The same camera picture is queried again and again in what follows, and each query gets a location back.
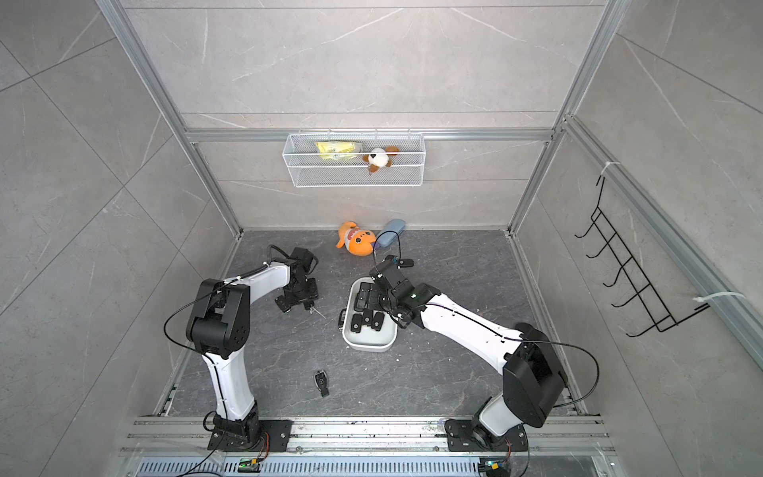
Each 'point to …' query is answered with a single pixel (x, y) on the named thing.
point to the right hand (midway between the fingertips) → (373, 296)
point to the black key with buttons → (341, 320)
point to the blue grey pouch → (393, 228)
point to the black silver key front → (321, 381)
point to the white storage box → (368, 340)
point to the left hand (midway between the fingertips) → (313, 293)
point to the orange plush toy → (356, 240)
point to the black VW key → (367, 317)
